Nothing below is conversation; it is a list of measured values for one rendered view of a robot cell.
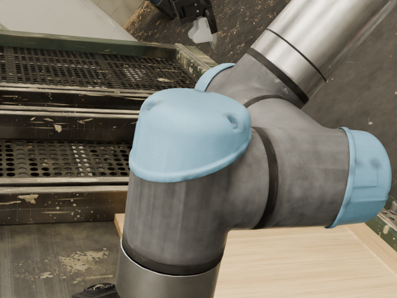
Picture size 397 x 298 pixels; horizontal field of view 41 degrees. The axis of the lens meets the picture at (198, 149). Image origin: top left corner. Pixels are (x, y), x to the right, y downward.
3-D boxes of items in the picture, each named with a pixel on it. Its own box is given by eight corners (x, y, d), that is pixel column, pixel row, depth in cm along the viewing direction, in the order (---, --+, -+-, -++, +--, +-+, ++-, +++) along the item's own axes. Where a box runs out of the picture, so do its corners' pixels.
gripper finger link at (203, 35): (196, 56, 128) (185, 20, 123) (218, 47, 128) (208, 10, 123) (200, 60, 125) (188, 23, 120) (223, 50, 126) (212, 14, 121)
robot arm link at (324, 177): (331, 99, 47) (217, 92, 43) (416, 154, 38) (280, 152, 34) (309, 177, 50) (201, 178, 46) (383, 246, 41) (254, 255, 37)
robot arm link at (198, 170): (286, 125, 33) (153, 121, 30) (251, 272, 37) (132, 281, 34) (237, 86, 40) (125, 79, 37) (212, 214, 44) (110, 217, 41)
